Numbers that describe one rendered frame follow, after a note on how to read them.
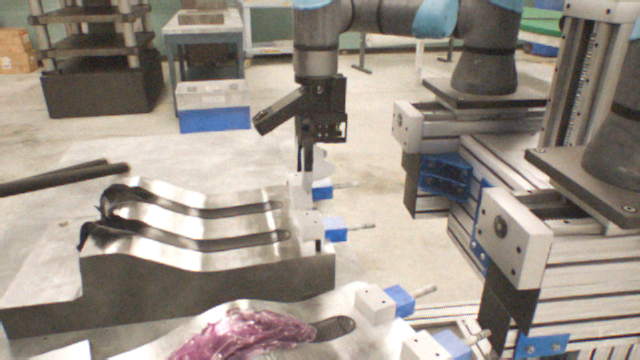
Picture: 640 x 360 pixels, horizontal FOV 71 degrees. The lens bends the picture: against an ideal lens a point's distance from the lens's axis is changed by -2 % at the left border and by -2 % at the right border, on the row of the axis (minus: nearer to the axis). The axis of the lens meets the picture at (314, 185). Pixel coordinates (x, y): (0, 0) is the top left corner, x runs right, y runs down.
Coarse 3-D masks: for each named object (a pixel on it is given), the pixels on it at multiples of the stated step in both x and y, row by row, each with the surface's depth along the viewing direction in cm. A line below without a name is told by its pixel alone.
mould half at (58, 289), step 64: (192, 192) 90; (256, 192) 91; (64, 256) 76; (128, 256) 65; (192, 256) 71; (256, 256) 72; (320, 256) 72; (0, 320) 65; (64, 320) 67; (128, 320) 70
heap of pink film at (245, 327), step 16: (224, 320) 53; (240, 320) 53; (256, 320) 55; (272, 320) 56; (288, 320) 58; (192, 336) 53; (208, 336) 52; (224, 336) 52; (240, 336) 52; (256, 336) 53; (272, 336) 54; (288, 336) 56; (304, 336) 58; (176, 352) 52; (192, 352) 51; (208, 352) 51; (224, 352) 51; (240, 352) 51; (256, 352) 52
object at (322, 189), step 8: (288, 176) 86; (296, 176) 85; (296, 184) 82; (312, 184) 85; (320, 184) 85; (328, 184) 85; (336, 184) 86; (344, 184) 86; (352, 184) 87; (296, 192) 83; (304, 192) 83; (312, 192) 84; (320, 192) 84; (328, 192) 85; (296, 200) 84; (304, 200) 84; (312, 200) 85; (296, 208) 85; (304, 208) 85; (312, 208) 85
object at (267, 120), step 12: (288, 96) 78; (300, 96) 75; (312, 96) 76; (276, 108) 76; (288, 108) 75; (300, 108) 76; (252, 120) 78; (264, 120) 75; (276, 120) 76; (264, 132) 76
